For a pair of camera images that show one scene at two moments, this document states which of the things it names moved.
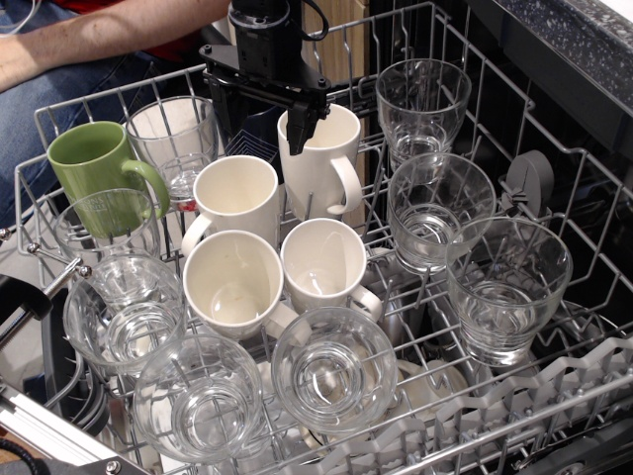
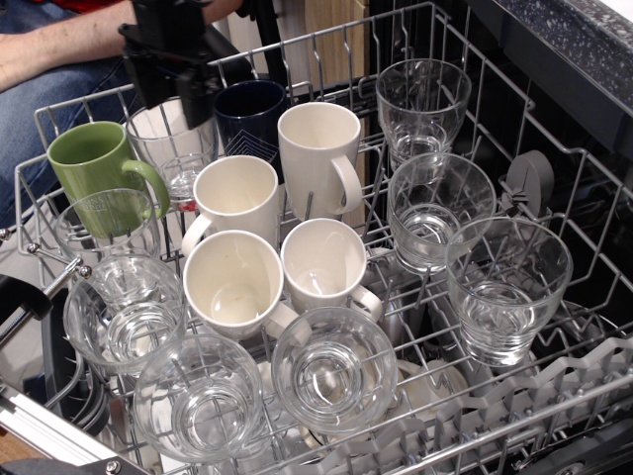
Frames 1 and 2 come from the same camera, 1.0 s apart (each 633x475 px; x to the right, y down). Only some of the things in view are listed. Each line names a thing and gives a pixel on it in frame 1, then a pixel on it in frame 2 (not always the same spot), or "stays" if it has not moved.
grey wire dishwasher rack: [370, 249] stays
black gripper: [268, 58] -> [169, 48]
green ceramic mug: [90, 159] stays
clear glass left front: [126, 306] stays
